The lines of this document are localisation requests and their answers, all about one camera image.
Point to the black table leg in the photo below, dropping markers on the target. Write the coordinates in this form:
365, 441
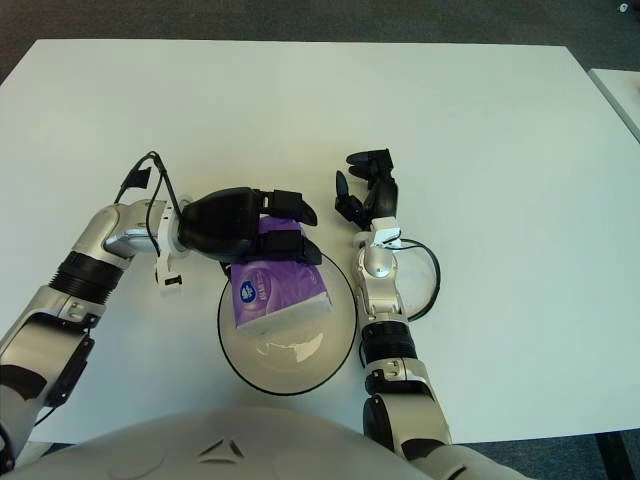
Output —
614, 457

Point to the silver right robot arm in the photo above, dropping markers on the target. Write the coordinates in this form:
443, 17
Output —
387, 310

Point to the purple tissue paper pack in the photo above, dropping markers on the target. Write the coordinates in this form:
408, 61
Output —
280, 295

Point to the small white floor object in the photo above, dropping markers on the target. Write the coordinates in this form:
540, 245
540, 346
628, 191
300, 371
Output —
624, 7

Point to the white side table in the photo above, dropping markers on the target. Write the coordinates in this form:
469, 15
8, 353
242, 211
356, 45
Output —
620, 92

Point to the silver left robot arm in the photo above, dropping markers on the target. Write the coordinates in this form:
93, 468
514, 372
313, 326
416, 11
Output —
65, 300

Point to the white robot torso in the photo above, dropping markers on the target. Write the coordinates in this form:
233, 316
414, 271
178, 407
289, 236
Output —
225, 445

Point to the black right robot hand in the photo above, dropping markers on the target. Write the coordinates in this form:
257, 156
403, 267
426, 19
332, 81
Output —
385, 197

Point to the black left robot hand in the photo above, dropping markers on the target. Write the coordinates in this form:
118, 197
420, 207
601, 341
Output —
220, 220

